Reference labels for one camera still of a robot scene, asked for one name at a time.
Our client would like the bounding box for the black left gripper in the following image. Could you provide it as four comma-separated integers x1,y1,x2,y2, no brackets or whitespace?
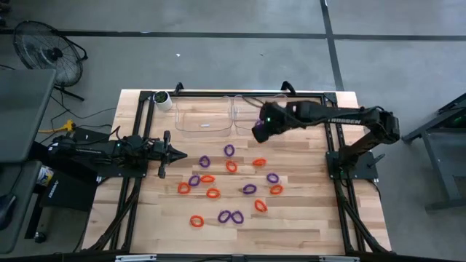
147,130,189,180

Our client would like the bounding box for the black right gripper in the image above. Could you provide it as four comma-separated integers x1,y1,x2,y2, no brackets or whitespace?
251,100,295,144

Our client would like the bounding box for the clear plastic bin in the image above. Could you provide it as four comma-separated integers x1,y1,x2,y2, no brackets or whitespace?
232,93,291,136
174,95,234,139

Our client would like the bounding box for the white pot with plant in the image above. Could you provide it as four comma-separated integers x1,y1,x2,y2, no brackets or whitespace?
153,90,173,112

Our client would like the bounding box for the black power supply box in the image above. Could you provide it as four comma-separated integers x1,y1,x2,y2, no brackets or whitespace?
72,127,111,143

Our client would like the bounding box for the black Trossen controller box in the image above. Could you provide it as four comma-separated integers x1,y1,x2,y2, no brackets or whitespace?
39,170,99,213

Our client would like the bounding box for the yellow power plug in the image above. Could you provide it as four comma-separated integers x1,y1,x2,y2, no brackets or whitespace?
38,119,76,135

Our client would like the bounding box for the white yellow blue can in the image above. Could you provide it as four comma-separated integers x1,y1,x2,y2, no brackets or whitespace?
36,165,55,187

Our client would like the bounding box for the black floor fan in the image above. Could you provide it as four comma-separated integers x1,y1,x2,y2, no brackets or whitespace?
12,20,89,102

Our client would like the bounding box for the dark grey desk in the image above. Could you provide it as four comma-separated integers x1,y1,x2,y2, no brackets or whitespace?
0,68,58,164

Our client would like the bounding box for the black metal stand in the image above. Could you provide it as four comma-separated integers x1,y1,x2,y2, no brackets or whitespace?
400,92,466,212

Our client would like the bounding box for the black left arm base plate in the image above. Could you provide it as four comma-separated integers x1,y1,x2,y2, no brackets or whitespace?
97,165,149,178

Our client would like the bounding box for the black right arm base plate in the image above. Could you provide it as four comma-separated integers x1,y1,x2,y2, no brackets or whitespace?
325,150,386,180

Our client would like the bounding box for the silver metal bracket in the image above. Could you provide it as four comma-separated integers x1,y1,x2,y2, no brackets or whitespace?
115,254,157,262
318,255,360,262

